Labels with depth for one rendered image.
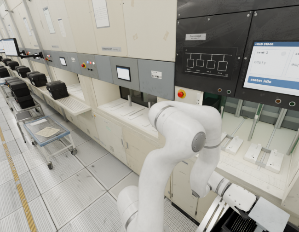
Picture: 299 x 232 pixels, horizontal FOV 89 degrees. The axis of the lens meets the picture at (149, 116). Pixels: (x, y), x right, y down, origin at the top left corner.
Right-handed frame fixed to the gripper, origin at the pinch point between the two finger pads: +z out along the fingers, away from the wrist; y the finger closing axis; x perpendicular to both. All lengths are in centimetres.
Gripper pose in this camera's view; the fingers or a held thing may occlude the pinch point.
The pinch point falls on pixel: (266, 217)
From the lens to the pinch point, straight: 84.2
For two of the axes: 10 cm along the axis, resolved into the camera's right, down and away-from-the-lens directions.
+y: -7.8, 3.2, -5.4
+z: 6.2, 3.5, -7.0
